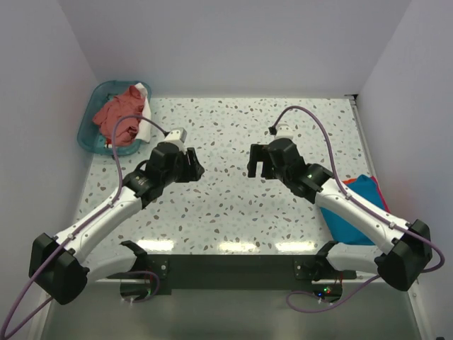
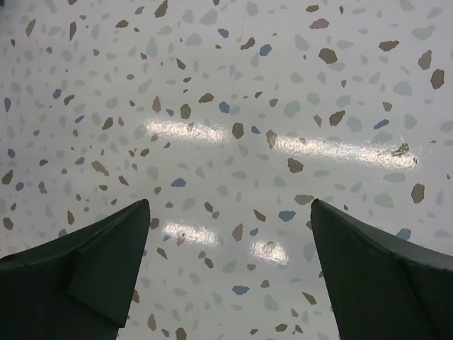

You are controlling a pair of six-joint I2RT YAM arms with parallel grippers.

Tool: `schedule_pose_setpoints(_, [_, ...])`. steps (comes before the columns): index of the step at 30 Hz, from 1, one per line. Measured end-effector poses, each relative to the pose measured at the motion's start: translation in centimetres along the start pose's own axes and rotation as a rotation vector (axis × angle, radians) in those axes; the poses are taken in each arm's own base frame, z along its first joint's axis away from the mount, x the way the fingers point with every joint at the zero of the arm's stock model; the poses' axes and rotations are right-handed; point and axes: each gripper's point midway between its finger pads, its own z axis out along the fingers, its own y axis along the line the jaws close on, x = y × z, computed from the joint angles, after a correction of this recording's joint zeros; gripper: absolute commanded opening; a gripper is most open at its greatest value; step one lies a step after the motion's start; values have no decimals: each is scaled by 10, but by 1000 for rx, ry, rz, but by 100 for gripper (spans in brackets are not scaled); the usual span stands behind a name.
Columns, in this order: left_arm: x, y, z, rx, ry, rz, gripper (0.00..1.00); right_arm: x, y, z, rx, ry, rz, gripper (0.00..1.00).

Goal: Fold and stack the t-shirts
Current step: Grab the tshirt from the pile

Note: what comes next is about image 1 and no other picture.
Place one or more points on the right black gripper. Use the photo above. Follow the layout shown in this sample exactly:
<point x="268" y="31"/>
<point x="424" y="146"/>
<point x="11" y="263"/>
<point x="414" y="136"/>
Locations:
<point x="259" y="152"/>

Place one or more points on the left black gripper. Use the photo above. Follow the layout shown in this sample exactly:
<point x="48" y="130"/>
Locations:
<point x="193" y="169"/>

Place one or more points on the salmon pink t shirt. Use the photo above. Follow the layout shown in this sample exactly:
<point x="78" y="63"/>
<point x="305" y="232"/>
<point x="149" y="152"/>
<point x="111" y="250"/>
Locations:
<point x="130" y="102"/>

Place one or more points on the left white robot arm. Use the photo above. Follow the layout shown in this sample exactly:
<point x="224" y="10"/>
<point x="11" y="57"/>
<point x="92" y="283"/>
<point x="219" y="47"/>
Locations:
<point x="56" y="263"/>

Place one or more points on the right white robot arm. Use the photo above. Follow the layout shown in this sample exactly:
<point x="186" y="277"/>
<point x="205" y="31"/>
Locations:
<point x="399" y="252"/>

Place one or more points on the white t shirt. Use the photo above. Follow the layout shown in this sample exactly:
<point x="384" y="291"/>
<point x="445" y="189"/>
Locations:
<point x="144" y="132"/>

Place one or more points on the orange folded t shirt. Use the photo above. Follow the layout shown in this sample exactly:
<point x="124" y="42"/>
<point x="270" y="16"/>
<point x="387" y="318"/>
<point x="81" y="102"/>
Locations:
<point x="350" y="180"/>

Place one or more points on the teal plastic basket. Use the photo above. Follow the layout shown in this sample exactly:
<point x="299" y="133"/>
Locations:
<point x="89" y="137"/>

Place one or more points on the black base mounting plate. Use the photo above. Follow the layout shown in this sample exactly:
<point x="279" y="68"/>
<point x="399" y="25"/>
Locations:
<point x="235" y="272"/>

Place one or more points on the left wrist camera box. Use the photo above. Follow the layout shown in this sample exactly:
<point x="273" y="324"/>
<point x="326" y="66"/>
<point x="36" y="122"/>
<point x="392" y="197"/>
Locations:
<point x="177" y="137"/>

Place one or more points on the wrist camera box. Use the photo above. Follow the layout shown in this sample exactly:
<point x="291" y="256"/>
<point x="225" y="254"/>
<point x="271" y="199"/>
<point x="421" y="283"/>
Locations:
<point x="177" y="137"/>
<point x="281" y="130"/>

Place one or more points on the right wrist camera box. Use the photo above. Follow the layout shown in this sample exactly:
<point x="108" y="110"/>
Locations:
<point x="281" y="130"/>

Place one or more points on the aluminium frame rail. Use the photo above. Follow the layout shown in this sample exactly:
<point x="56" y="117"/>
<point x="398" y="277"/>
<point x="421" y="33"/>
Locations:
<point x="421" y="316"/>

